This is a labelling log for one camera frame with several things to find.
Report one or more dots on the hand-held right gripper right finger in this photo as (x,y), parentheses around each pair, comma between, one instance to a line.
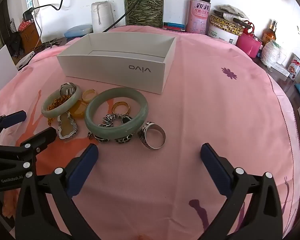
(215,170)

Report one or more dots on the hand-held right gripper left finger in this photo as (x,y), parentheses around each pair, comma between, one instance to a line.
(86,167)

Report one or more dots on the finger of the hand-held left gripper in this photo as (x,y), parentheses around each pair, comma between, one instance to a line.
(43,136)
(13,118)

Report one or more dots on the framed jade pendant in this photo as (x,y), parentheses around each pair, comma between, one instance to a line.
(67,127)

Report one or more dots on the pale jade bangle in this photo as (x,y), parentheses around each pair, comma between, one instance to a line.
(53,112)

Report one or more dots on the green jade bangle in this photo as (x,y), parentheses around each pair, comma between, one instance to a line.
(107,131)

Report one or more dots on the amber oval disc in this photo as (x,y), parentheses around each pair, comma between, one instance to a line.
(78,110)

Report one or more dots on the white cardboard box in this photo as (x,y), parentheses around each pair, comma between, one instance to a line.
(110,65)

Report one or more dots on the white foam board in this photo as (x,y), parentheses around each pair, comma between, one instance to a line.
(1,67)

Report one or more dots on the white router box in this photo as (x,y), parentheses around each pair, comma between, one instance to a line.
(25,60)

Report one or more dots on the pink printed cloth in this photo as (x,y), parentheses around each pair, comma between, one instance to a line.
(202,110)

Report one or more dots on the dark plaid cloth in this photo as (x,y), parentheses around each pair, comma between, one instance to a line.
(15,45)

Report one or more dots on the brown wooden cabinet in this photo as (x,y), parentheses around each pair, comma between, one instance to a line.
(30,37)

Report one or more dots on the red patterned cloth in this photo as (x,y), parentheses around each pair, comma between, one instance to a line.
(23,25)

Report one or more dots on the black plug adapter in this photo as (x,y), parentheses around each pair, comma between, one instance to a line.
(27,15)

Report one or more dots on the blue oval case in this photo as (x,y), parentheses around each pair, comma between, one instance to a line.
(77,31)

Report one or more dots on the flat white box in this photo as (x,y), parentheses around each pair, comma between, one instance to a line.
(281,70)

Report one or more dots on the magenta plastic cup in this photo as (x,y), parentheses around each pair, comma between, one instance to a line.
(247,43)

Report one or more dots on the white thread spool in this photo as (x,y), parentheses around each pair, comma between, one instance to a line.
(100,17)

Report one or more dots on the small red white box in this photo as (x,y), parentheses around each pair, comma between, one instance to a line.
(296,66)

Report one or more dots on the gold patterned white tin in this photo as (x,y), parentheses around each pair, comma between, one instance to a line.
(222,35)

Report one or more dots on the amber pump bottle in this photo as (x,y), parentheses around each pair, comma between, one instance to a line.
(268,36)

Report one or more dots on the blue red flat box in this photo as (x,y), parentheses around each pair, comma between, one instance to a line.
(173,25)

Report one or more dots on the pink cylindrical tin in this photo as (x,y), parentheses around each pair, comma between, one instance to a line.
(196,17)

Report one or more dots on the grey plastic bag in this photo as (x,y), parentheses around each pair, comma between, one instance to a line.
(230,10)

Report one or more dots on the green glass jar of seeds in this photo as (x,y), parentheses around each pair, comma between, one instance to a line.
(152,7)

